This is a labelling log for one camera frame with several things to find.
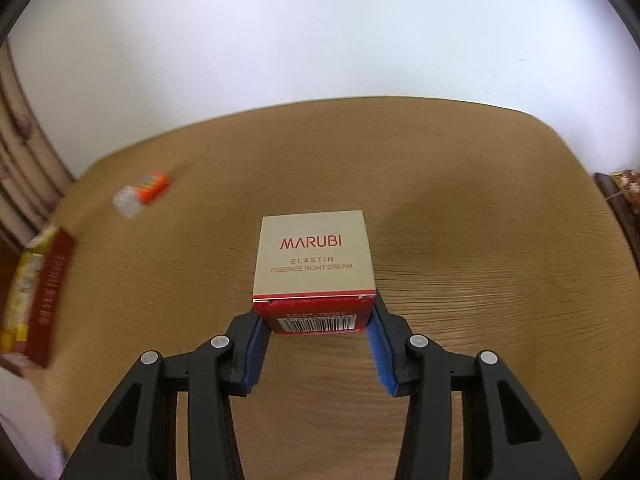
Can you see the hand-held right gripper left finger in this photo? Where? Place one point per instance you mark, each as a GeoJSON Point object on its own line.
{"type": "Point", "coordinates": [251, 360]}

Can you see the white cloth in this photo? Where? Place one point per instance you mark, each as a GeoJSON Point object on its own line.
{"type": "Point", "coordinates": [25, 420]}

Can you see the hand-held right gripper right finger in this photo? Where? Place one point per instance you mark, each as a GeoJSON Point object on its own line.
{"type": "Point", "coordinates": [384, 360]}

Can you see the cluttered dark shelf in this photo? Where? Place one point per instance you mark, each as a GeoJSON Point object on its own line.
{"type": "Point", "coordinates": [622, 187]}

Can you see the beige and red cream box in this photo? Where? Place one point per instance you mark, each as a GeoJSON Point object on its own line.
{"type": "Point", "coordinates": [312, 255]}

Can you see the patterned beige curtain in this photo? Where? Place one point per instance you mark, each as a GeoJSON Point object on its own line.
{"type": "Point", "coordinates": [20, 160]}

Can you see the gold metal tray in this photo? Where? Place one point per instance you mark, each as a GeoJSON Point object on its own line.
{"type": "Point", "coordinates": [47, 295]}

